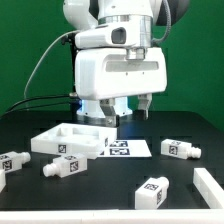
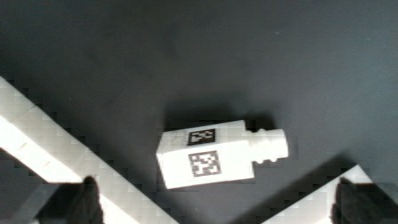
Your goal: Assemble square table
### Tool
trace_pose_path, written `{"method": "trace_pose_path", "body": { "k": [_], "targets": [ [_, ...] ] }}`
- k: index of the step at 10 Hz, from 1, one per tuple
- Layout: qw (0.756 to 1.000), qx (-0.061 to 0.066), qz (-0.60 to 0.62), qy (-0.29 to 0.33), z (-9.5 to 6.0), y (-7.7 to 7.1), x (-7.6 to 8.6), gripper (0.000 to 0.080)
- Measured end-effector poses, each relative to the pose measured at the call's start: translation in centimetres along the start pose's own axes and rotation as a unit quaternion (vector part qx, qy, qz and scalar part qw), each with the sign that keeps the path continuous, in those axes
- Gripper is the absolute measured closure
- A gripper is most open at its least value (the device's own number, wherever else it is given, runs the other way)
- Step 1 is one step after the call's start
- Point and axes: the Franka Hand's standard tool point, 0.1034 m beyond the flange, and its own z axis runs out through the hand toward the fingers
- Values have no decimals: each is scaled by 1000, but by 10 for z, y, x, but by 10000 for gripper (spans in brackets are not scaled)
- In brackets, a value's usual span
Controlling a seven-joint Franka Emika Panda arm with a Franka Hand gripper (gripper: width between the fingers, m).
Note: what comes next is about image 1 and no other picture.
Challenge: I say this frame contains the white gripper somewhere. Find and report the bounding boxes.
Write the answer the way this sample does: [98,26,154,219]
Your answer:
[75,48,167,127]

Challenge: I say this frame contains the white square table top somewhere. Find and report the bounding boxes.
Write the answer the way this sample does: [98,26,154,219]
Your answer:
[31,123,117,159]

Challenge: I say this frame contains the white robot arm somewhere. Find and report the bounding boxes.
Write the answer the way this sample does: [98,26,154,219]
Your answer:
[63,0,190,127]

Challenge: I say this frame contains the paper sheet with markers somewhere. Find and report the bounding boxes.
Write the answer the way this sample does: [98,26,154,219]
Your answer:
[100,140,151,158]

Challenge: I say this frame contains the white obstacle right bar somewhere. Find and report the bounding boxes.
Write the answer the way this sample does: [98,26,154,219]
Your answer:
[193,168,224,209]

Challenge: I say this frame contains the white obstacle bar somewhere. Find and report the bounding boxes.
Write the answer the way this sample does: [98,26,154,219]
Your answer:
[0,209,224,224]
[193,168,224,209]
[0,169,6,193]

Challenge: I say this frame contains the white obstacle left bar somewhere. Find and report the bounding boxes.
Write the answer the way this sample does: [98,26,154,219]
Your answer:
[0,169,6,193]

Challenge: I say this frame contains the white obstacle front bar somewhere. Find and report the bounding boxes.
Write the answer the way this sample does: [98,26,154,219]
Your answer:
[0,209,224,224]

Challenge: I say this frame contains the black camera stand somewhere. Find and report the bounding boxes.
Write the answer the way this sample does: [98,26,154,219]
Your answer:
[61,32,81,115]

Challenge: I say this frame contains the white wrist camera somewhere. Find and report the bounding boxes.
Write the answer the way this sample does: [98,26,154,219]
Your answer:
[75,23,138,49]

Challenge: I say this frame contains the grey cable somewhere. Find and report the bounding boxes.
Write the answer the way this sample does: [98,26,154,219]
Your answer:
[23,29,79,101]

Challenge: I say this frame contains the black cables on table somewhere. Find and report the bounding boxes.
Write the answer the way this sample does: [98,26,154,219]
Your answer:
[0,94,79,118]

